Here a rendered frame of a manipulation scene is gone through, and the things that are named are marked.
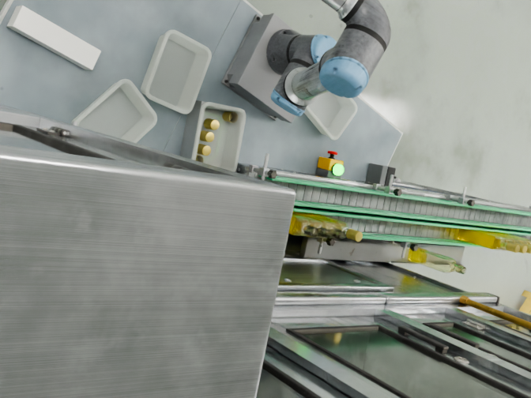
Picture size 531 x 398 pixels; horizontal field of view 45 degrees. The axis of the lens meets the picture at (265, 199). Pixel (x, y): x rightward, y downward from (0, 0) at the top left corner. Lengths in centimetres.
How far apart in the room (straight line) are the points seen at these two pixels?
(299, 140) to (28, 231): 196
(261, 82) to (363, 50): 63
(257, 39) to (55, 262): 172
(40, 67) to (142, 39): 32
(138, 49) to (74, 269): 156
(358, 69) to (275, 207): 100
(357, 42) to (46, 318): 122
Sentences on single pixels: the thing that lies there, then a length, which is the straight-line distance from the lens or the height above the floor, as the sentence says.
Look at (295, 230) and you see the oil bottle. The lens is 205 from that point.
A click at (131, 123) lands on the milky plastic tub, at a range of 206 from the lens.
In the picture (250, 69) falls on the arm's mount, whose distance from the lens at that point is 214.
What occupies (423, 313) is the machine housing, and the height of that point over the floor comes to 143.
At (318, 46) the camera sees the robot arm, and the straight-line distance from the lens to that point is 201.
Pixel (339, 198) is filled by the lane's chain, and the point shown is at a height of 88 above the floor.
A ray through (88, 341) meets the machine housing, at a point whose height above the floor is 213.
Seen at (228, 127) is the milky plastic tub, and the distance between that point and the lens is 220.
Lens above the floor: 262
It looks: 52 degrees down
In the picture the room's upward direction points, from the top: 108 degrees clockwise
